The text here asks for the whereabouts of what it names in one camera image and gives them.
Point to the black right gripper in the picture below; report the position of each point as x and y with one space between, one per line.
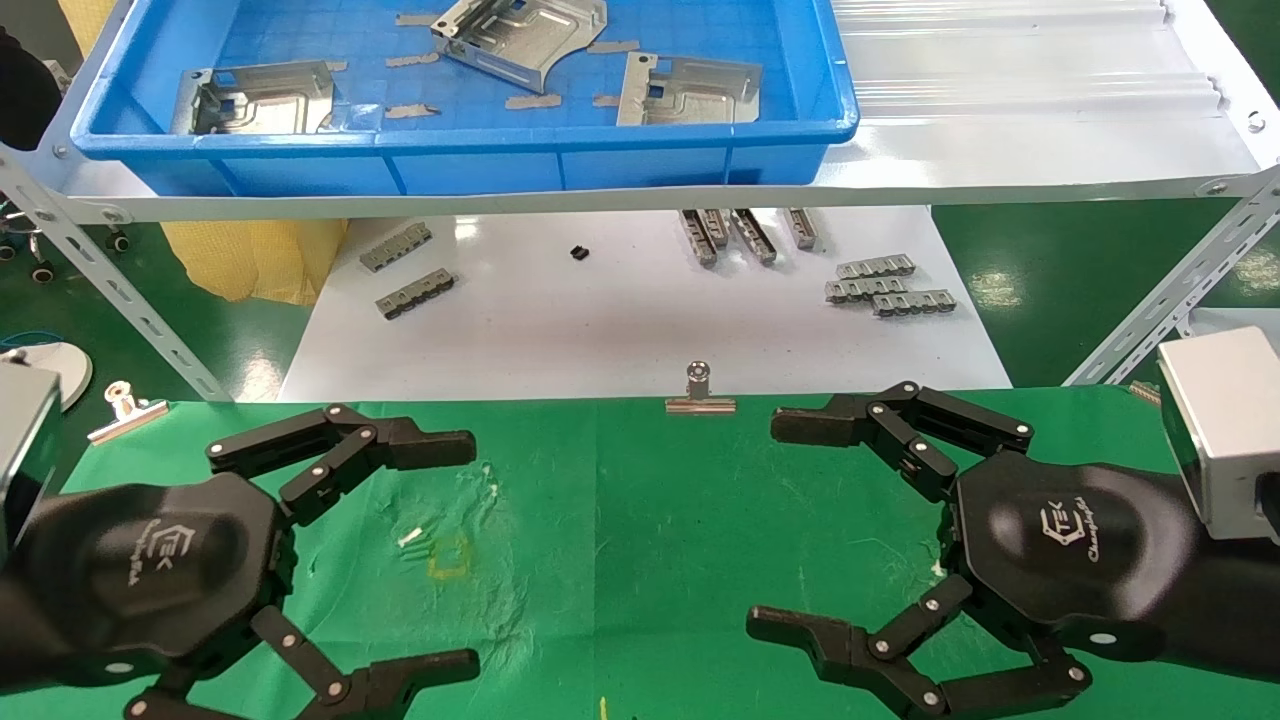
1070 550

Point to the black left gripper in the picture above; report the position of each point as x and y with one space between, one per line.
170 570

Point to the stamped sheet metal part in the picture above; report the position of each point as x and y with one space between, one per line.
700 95
280 100
530 40

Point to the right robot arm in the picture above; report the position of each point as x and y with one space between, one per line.
1240 600

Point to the small white scrap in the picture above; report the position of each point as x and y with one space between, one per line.
410 537

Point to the grey notched metal strip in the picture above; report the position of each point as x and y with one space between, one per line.
860 290
876 266
915 303
395 247
716 226
415 294
698 240
753 236
803 228

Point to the silver binder clip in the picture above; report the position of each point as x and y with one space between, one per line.
125 415
700 404

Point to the green cloth mat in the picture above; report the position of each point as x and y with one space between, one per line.
650 520

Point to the small ribbed metal piece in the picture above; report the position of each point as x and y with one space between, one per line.
1146 392

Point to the yellow mesh bag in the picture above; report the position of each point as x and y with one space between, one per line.
250 260

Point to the white round stand base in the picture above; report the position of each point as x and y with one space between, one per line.
72 365

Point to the perforated white angle strut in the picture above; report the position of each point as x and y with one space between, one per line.
130 300
1170 300

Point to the white flat platform board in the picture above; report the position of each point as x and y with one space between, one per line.
620 320

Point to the black caster wheel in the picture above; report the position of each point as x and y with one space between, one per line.
119 241
42 273

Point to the white metal shelf board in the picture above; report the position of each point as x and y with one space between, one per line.
1000 140

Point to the clear plastic film scrap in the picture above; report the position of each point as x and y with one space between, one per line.
358 117

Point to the blue plastic bin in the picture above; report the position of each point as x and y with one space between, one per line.
600 165

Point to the black rounded object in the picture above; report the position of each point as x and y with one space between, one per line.
25 90

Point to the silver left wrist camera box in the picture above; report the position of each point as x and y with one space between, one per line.
25 440

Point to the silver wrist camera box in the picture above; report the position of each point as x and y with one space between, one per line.
25 440
1225 430

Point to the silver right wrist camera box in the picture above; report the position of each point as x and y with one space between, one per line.
1225 430

